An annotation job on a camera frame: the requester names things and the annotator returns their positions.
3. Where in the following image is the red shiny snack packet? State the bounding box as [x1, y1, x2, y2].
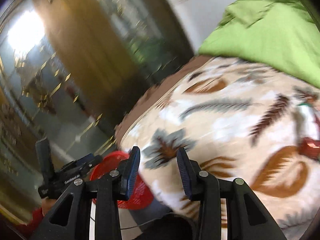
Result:
[298, 138, 320, 160]

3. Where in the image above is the white plastic bag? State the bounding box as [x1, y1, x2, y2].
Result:
[297, 103, 319, 140]

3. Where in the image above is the left hand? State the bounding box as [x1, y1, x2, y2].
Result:
[41, 198, 56, 217]

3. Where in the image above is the red plastic basket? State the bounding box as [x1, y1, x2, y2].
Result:
[89, 151, 155, 210]

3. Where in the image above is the leaf pattern beige blanket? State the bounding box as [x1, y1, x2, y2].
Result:
[115, 56, 319, 239]

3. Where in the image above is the wooden glass door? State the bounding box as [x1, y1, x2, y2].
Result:
[1, 0, 194, 224]

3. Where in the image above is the green quilt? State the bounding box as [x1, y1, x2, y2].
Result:
[199, 0, 319, 87]

